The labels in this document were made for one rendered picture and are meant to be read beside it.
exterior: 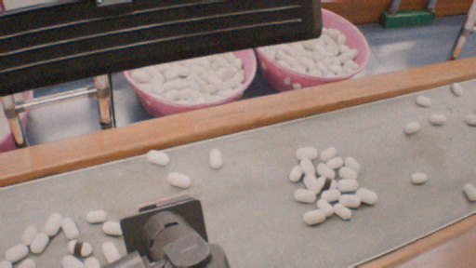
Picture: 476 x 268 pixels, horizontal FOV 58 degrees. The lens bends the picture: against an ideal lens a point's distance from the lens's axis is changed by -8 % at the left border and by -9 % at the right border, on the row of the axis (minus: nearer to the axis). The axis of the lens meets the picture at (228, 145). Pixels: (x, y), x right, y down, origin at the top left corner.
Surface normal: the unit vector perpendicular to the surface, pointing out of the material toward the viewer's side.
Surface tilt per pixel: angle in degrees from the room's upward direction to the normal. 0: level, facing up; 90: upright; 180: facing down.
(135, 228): 49
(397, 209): 0
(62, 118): 0
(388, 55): 0
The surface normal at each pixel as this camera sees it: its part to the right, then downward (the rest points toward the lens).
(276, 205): 0.11, -0.64
